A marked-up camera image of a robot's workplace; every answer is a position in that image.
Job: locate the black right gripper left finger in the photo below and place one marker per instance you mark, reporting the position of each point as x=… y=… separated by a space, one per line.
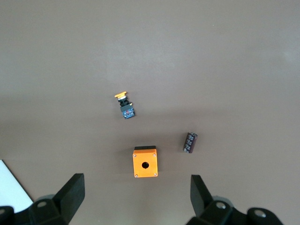
x=68 y=194

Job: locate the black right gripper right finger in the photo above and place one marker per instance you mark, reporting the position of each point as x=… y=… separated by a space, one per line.
x=201 y=199

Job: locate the white drawer cabinet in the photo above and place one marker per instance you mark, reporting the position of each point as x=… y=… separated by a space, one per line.
x=11 y=185

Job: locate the yellow mushroom push button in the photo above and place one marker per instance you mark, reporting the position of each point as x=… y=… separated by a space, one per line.
x=126 y=110

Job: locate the small black connector block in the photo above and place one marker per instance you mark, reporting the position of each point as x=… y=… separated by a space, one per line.
x=190 y=143

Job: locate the orange button enclosure box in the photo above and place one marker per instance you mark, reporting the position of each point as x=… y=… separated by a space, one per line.
x=140 y=170

